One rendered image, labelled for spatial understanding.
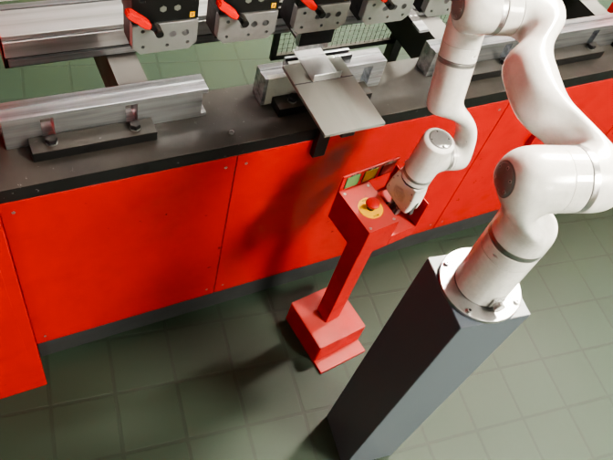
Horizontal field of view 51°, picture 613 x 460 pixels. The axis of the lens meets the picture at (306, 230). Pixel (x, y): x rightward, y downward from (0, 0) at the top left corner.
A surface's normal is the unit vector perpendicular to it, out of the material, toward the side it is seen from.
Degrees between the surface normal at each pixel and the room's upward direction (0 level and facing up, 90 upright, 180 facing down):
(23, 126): 90
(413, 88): 0
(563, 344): 0
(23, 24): 0
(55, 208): 90
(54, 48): 90
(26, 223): 90
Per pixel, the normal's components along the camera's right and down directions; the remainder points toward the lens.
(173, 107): 0.42, 0.78
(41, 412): 0.20, -0.58
